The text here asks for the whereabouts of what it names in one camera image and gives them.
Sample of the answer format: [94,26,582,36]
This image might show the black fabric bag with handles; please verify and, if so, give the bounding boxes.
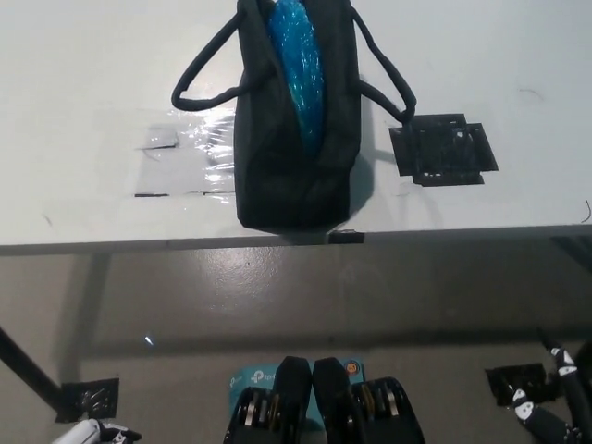
[170,0,418,231]

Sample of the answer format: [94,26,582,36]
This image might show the robot right hand white black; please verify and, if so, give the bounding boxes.
[511,327,592,444]

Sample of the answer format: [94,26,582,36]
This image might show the robot left black body block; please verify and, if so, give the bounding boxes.
[224,354,315,444]

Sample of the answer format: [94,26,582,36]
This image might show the blue plastic-wrapped plate stack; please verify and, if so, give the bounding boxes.
[267,0,327,154]

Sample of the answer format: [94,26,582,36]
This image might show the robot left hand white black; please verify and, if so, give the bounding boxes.
[95,419,142,444]

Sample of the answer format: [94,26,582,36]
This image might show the large black tape patch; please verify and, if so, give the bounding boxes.
[388,113,500,188]

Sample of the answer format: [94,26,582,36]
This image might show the black table leg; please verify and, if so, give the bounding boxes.
[0,326,64,408]

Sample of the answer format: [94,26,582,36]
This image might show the clear shiny tape patch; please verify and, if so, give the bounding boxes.
[133,108,240,199]

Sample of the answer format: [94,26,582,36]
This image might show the black floor tape patch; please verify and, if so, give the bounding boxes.
[485,363,563,408]
[55,377,120,425]

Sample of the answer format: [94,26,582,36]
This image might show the teal tp-link box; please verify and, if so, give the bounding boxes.
[228,356,371,431]

